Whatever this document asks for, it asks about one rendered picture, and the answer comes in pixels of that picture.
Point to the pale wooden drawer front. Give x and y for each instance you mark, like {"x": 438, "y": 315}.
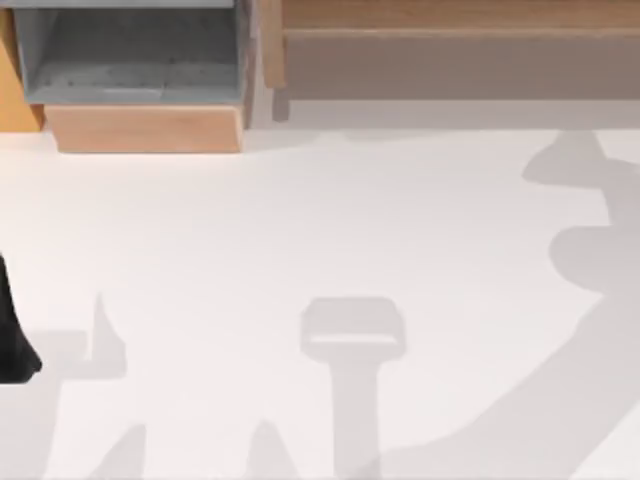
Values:
{"x": 145, "y": 127}

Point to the wooden open shelf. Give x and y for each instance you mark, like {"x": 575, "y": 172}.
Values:
{"x": 450, "y": 50}

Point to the pulled-out grey pierced drawer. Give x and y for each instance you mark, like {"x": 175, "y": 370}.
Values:
{"x": 135, "y": 55}

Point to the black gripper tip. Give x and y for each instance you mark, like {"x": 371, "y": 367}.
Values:
{"x": 12, "y": 345}

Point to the wooden cupboard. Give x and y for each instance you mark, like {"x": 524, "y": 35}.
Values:
{"x": 12, "y": 85}

